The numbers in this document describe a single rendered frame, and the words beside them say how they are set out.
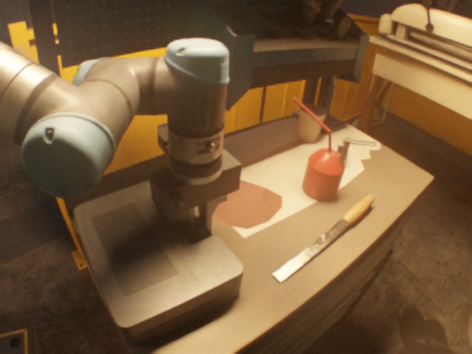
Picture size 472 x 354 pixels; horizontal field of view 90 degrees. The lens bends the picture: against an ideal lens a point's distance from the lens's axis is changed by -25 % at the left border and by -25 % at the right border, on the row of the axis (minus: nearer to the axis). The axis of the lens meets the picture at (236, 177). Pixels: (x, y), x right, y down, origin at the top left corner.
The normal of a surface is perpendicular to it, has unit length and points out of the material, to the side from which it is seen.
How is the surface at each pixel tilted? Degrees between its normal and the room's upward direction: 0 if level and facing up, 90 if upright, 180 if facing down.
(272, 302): 0
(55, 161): 90
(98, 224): 0
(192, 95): 90
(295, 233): 0
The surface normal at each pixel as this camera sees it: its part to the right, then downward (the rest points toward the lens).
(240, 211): -0.18, -0.49
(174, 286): 0.07, -0.79
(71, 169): 0.03, 0.62
